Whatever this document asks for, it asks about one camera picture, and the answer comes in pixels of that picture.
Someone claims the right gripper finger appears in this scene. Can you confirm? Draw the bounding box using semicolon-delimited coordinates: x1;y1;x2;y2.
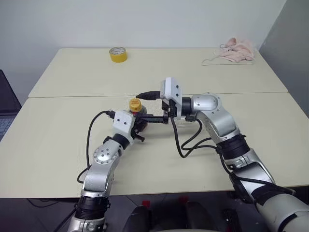
136;90;162;101
138;115;170;125

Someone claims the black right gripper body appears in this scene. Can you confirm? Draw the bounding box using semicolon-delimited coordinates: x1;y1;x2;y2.
161;97;177;121

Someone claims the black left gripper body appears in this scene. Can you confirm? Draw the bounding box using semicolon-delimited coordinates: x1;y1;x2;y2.
131;116;147;144

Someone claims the glass bottle with dark drink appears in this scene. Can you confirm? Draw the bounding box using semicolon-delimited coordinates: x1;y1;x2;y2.
130;105;149;132

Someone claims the yellow bottle cap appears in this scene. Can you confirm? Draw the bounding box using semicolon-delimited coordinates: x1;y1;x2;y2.
129;97;142;113

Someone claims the yellow tape roll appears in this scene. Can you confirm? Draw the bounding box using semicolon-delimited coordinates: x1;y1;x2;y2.
108;46;128;64

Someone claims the pink crumpled cloth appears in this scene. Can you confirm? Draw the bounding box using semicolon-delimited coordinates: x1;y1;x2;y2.
201;49;256;66

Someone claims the dark rounded shape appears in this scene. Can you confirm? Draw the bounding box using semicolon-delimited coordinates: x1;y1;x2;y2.
129;204;152;232

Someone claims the dark laptop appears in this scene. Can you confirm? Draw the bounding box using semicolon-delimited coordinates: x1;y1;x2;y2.
0;69;21;142

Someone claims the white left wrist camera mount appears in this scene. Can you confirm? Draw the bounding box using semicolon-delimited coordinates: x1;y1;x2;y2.
112;110;137;146

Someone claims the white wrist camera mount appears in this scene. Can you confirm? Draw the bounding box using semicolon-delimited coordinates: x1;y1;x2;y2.
112;110;137;146
159;77;183;120

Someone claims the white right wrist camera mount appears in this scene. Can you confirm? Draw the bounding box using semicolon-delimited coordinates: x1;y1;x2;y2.
159;77;183;120

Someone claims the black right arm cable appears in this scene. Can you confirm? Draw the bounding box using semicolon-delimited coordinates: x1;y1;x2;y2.
169;117;219;159

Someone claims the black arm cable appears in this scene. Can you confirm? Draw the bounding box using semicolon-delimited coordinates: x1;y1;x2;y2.
169;117;219;159
77;110;117;183

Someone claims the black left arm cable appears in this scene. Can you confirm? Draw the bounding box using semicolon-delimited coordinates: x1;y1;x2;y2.
77;110;117;183

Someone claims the black floor cable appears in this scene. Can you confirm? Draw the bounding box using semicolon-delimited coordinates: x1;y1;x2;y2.
26;198;56;209

